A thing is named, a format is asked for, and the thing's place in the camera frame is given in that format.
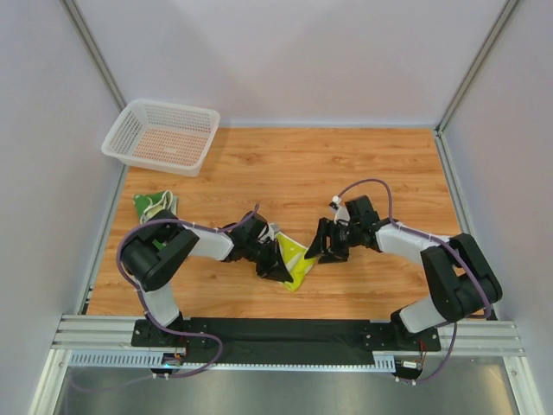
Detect yellow-green crocodile towel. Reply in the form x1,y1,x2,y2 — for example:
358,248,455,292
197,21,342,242
276,232,316,292

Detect dark green patterned towel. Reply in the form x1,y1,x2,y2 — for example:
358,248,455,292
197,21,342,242
132,190,179,231

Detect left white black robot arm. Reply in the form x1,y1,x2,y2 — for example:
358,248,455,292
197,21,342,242
116,209,294,335

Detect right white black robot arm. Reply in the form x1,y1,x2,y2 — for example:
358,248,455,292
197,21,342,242
305,218,503,337

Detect black cloth strip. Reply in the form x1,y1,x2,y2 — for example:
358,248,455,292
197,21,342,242
187,317,374,366

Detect white plastic mesh basket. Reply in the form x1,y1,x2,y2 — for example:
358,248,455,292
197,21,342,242
101,99,220,177

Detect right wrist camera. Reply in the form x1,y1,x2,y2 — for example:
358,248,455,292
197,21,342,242
345,195,380,227

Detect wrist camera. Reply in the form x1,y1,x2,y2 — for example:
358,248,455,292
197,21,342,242
257,223,281,244
345,195,380,227

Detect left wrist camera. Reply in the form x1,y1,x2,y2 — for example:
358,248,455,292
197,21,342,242
257,223,281,244

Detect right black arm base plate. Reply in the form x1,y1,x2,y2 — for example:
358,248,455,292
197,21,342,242
360,322,442,352

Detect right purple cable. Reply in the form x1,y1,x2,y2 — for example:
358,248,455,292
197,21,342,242
332,179,493,387

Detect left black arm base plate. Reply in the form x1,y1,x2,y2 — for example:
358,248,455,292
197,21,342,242
130,318,218,348

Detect aluminium front rail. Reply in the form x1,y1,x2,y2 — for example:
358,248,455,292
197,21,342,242
53,315,525,357

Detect right aluminium frame post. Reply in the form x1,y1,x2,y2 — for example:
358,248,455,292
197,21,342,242
434,0,522,133

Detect aluminium frame post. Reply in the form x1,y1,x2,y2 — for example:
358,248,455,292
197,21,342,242
60,0,127,112
434,0,522,133

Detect grey slotted cable duct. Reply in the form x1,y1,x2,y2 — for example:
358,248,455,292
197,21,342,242
68,350,396,373

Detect left aluminium frame post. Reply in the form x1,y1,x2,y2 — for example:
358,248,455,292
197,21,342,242
60,0,127,112

